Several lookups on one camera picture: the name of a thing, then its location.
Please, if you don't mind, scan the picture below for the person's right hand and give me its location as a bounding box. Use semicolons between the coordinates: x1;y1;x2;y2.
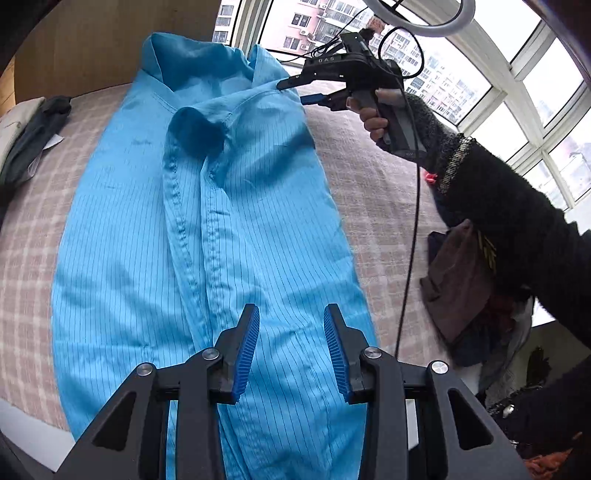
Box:
358;88;409;148

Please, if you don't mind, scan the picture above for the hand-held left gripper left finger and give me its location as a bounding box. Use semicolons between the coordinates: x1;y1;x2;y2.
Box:
53;303;260;480

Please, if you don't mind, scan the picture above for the pink plaid blanket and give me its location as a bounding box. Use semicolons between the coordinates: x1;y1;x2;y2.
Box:
0;83;462;430

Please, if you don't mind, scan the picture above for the right hand-held gripper cable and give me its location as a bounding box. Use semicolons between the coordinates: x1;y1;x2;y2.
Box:
376;25;428;358

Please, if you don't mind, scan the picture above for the beige folded garment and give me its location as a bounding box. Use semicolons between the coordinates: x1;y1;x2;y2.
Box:
0;97;47;162

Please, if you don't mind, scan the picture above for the black ring light cable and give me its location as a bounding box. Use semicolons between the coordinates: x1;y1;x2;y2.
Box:
268;9;370;63

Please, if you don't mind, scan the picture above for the white ring light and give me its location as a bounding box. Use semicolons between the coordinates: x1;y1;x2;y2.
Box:
367;0;476;38

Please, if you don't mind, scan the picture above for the blue striped jacket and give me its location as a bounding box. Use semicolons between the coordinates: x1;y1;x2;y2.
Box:
51;32;382;480

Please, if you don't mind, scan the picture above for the dark grey folded garment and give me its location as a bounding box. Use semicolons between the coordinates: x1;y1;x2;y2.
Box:
0;95;72;190

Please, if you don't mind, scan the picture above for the brown garment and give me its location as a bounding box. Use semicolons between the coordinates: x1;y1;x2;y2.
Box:
420;219;497;344

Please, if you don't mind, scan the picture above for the person's torso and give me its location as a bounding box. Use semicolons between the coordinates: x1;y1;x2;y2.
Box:
485;360;591;480

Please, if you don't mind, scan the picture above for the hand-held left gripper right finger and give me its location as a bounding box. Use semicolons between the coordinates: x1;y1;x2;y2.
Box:
323;303;532;480

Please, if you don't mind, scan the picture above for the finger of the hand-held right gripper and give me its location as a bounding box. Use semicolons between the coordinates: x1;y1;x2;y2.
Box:
276;69;324;90
300;90;349;112

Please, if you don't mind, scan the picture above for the light wooden board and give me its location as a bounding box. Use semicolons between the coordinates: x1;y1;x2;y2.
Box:
14;0;222;102

